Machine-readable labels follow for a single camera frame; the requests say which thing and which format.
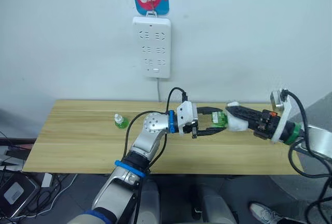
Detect green labelled liquid bottle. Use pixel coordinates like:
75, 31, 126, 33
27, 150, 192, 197
211, 111, 229, 128

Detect white power strip cable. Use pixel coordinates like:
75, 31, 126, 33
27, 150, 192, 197
156, 77, 162, 102

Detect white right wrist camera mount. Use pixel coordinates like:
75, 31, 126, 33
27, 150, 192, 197
269, 88, 293, 143

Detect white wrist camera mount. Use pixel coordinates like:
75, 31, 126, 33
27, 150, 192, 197
269, 88, 293, 143
176, 101, 199, 136

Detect black flat equipment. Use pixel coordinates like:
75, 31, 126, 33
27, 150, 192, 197
0, 137, 37, 161

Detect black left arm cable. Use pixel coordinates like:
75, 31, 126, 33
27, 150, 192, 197
123, 87, 189, 224

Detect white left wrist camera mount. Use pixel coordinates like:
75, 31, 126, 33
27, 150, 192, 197
176, 101, 199, 136

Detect grey rounded shape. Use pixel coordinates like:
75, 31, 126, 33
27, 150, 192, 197
141, 179, 162, 224
199, 185, 238, 224

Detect green liquid bottle white cap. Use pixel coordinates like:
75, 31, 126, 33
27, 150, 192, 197
114, 114, 130, 131

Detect black device with white label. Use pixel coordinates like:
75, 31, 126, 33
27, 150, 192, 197
0, 174, 39, 218

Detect white power adapter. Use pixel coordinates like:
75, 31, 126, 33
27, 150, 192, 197
40, 173, 53, 189

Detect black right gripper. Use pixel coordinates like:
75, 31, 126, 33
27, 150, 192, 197
225, 105, 283, 141

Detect white sneaker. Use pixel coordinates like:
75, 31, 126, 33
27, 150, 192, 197
249, 202, 282, 224

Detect white power strip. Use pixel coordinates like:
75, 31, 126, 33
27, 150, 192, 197
132, 10, 172, 79

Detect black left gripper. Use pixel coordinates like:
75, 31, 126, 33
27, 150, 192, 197
190, 106, 226, 139

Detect white mosquito repellent heater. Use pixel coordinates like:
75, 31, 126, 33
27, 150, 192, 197
225, 101, 250, 133

